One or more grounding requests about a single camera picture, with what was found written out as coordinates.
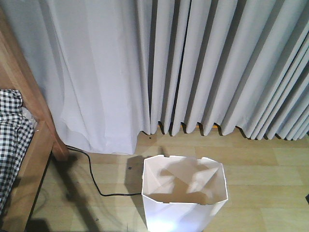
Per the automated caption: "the white plastic trash bin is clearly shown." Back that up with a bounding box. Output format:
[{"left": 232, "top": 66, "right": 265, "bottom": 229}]
[{"left": 141, "top": 155, "right": 228, "bottom": 232}]

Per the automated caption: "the grey curtain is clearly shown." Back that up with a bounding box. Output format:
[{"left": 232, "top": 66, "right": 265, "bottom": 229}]
[{"left": 0, "top": 0, "right": 309, "bottom": 154}]

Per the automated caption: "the black white checkered bedsheet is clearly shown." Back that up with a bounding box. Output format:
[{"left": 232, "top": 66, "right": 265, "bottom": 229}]
[{"left": 0, "top": 89, "right": 34, "bottom": 211}]

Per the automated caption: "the black power cord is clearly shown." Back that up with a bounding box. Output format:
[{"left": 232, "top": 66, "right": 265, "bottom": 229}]
[{"left": 65, "top": 145, "right": 143, "bottom": 197}]

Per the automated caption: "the wooden bed frame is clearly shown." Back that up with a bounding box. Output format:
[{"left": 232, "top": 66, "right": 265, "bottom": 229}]
[{"left": 0, "top": 12, "right": 69, "bottom": 232}]

